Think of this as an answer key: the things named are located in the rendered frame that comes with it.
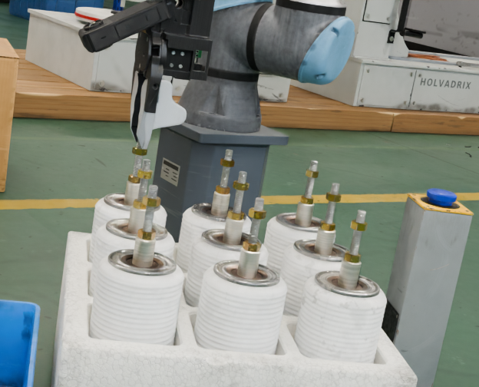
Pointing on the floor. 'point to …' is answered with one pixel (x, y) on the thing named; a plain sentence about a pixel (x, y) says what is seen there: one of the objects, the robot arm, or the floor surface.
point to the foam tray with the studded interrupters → (263, 375)
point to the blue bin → (8, 342)
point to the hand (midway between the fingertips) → (137, 134)
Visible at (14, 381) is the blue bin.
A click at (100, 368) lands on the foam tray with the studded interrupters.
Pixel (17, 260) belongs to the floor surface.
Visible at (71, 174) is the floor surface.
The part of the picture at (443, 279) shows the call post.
